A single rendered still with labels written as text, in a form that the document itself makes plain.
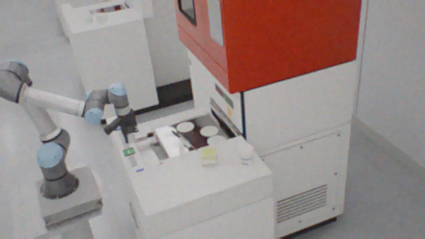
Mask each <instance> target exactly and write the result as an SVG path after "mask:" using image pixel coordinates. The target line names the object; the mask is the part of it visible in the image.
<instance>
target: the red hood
mask: <svg viewBox="0 0 425 239"><path fill-rule="evenodd" d="M174 11H175V15H176V20H177V25H178V39H179V40H180V41H181V42H182V43H183V44H184V45H185V46H186V47H187V49H188V50H190V52H191V53H193V55H194V56H196V58H197V59H198V60H199V62H201V63H202V64H203V66H205V67H206V69H208V72H210V73H211V74H212V75H213V76H214V77H215V78H216V79H217V81H218V82H219V83H220V84H221V85H222V86H223V87H224V88H225V89H226V90H227V92H228V93H229V94H230V95H231V94H236V93H238V92H241V91H244V90H250V89H252V88H255V87H259V86H262V85H266V84H270V83H273V82H276V81H279V80H284V79H287V78H292V77H295V76H298V75H304V74H305V73H308V72H312V71H317V70H320V69H322V68H327V67H330V66H333V65H338V64H341V63H344V62H346V61H353V60H355V59H357V46H358V39H359V25H360V18H361V11H362V0H174Z"/></svg>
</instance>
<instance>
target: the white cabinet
mask: <svg viewBox="0 0 425 239"><path fill-rule="evenodd" d="M110 140H111V138H110ZM111 143H112V145H113V142H112V140H111ZM113 150H114V153H115V161H116V163H117V166H118V169H119V175H120V178H121V181H122V187H123V189H124V192H125V199H126V202H127V205H128V209H129V214H130V219H131V221H132V223H133V225H134V230H135V232H136V235H137V238H138V239H149V234H148V233H147V232H146V228H145V225H144V223H143V219H142V217H141V216H140V211H139V209H138V208H137V204H136V202H135V200H134V196H133V193H131V189H130V187H129V184H128V180H127V179H126V177H125V172H124V171H123V169H122V165H121V163H120V161H119V157H118V155H117V153H116V152H115V146H114V145H113ZM153 239H274V199H273V196H270V197H268V198H264V199H261V200H259V201H257V202H252V203H250V204H248V205H245V206H242V207H239V208H236V209H233V210H231V211H230V212H225V213H223V214H221V215H217V216H215V217H210V218H209V219H206V220H204V221H200V222H197V223H195V224H191V225H190V226H187V227H182V228H181V229H178V230H177V231H173V232H170V233H168V234H164V235H162V236H160V237H155V238H153Z"/></svg>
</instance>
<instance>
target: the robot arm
mask: <svg viewBox="0 0 425 239"><path fill-rule="evenodd" d="M28 74H29V68H28V66H27V65H26V63H24V62H23V61H21V60H17V59H7V60H5V61H4V62H3V63H2V64H1V65H0V97H1V98H2V99H5V100H7V101H9V102H13V103H16V104H19V105H21V106H22V108H23V109H24V111H26V113H27V115H28V117H29V118H30V120H31V122H32V123H33V124H34V126H35V127H36V128H37V131H38V132H39V133H40V136H39V139H40V140H41V142H42V143H43V144H44V145H42V147H40V148H39V149H38V150H37V162H38V163H39V165H40V170H41V171H42V174H43V189H44V192H45V193H46V195H50V196H60V195H62V194H66V193H68V192H69V191H71V190H72V189H73V187H74V185H75V183H76V182H75V179H74V178H73V175H71V173H70V172H69V171H68V170H67V166H66V161H65V159H66V156H67V150H68V149H69V146H70V145H71V135H70V134H69V133H68V131H67V130H65V129H63V128H61V126H60V125H56V124H55V123H54V121H53V120H52V118H51V116H50V115H49V114H48V112H47V110H46V109H50V110H54V111H57V112H63V113H66V114H69V115H76V116H79V117H81V118H85V120H86V121H87V123H89V124H99V122H100V121H101V120H102V118H103V112H104V108H105V105H110V104H113V106H114V108H115V113H116V117H117V118H116V119H114V120H113V121H112V122H111V123H110V124H108V125H107V126H106V128H104V131H105V133H106V134H107V135H110V134H112V133H113V131H114V130H116V129H117V128H118V127H120V130H121V132H122V136H123V138H124V141H125V146H126V147H127V148H129V145H130V144H132V143H134V142H135V141H136V140H137V139H136V138H135V137H134V134H133V133H138V132H139V131H138V130H137V127H138V124H137V122H136V119H135V117H134V111H133V109H131V108H130V107H129V99H128V96H127V90H125V84H122V83H121V82H115V83H114V84H111V85H110V88H109V89H106V90H91V91H87V92H86V93H85V101H83V100H79V99H74V98H71V97H69V96H66V95H59V94H57V93H52V92H48V91H46V90H41V89H36V88H33V87H32V85H33V82H32V80H31V79H30V76H29V75H28ZM136 126H137V127H136Z"/></svg>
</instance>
